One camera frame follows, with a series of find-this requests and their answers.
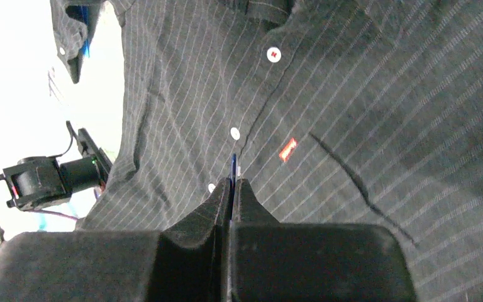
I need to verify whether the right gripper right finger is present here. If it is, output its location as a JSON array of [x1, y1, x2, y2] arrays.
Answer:
[[227, 179, 418, 301]]

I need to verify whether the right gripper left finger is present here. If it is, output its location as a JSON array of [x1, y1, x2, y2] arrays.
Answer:
[[0, 178, 231, 301]]

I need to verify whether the white round badge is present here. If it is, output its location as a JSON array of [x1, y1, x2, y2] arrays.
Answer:
[[230, 154, 238, 190]]

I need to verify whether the black pinstriped shirt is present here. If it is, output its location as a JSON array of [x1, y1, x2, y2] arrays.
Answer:
[[50, 0, 483, 302]]

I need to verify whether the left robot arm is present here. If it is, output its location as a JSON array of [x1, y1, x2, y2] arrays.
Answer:
[[0, 121, 112, 212]]

